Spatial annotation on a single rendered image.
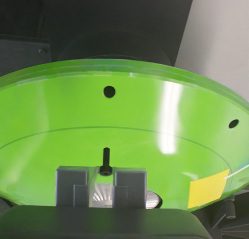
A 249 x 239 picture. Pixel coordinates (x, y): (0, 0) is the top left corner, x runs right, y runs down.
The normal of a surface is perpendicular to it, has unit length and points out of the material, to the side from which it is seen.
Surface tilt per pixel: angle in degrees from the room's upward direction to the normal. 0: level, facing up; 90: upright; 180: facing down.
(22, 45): 0
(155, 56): 90
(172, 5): 0
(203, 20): 0
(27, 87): 25
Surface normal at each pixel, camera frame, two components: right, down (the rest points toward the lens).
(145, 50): 0.51, -0.48
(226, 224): -0.78, -0.37
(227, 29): 0.00, 0.83
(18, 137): -0.21, 0.58
